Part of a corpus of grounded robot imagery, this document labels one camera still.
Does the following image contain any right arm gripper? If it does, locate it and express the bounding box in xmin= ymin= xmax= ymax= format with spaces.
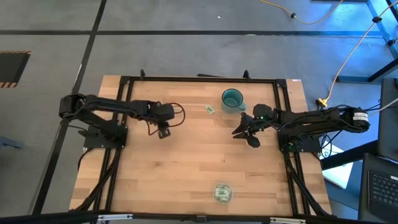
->
xmin=231 ymin=112 xmax=280 ymax=149

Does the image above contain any clear plastic bin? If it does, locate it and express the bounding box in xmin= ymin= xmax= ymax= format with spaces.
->
xmin=213 ymin=182 xmax=234 ymax=205

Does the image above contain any teal enamel mug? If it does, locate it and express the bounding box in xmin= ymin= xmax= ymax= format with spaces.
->
xmin=221 ymin=88 xmax=248 ymax=113

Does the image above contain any white box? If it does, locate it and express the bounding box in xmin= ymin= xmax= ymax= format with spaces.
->
xmin=322 ymin=143 xmax=354 ymax=190

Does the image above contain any black desk leg bar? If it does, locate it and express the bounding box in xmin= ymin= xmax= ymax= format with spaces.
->
xmin=320 ymin=139 xmax=379 ymax=170

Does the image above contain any black monitor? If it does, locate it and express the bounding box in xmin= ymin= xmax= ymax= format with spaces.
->
xmin=377 ymin=77 xmax=398 ymax=162

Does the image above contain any black laptop keyboard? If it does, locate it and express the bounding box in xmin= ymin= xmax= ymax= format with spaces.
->
xmin=357 ymin=152 xmax=398 ymax=223

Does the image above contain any hazard striped floor hatch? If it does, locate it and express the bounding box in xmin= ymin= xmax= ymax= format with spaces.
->
xmin=0 ymin=50 xmax=32 ymax=89

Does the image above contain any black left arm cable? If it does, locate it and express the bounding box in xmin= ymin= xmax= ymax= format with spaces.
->
xmin=147 ymin=102 xmax=187 ymax=136

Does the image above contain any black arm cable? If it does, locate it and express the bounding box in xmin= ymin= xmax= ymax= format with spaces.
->
xmin=147 ymin=102 xmax=187 ymax=136
xmin=320 ymin=132 xmax=343 ymax=156

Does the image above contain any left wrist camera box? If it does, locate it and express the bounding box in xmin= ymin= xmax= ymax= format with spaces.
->
xmin=157 ymin=122 xmax=172 ymax=139

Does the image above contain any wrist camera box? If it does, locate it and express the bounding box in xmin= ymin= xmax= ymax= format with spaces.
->
xmin=157 ymin=122 xmax=172 ymax=139
xmin=252 ymin=103 xmax=275 ymax=121

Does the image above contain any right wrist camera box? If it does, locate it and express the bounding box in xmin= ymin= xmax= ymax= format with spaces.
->
xmin=252 ymin=103 xmax=275 ymax=121

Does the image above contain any black aluminium table frame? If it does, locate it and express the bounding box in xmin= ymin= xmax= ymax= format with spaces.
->
xmin=74 ymin=68 xmax=333 ymax=218

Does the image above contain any cream cable with yellow plug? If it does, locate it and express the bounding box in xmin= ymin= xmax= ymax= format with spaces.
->
xmin=317 ymin=0 xmax=398 ymax=108

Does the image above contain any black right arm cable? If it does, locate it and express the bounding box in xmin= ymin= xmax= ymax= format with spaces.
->
xmin=320 ymin=132 xmax=343 ymax=156

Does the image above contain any yellow extension cable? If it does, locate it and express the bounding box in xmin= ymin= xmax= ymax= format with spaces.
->
xmin=259 ymin=0 xmax=345 ymax=26

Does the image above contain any white cable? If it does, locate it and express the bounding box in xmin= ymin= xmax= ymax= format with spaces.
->
xmin=368 ymin=98 xmax=398 ymax=118

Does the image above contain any black camera gantry bar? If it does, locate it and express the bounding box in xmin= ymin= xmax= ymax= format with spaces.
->
xmin=0 ymin=211 xmax=398 ymax=224

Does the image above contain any blue metal stand frame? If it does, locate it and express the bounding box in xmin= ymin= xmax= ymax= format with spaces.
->
xmin=337 ymin=0 xmax=398 ymax=83

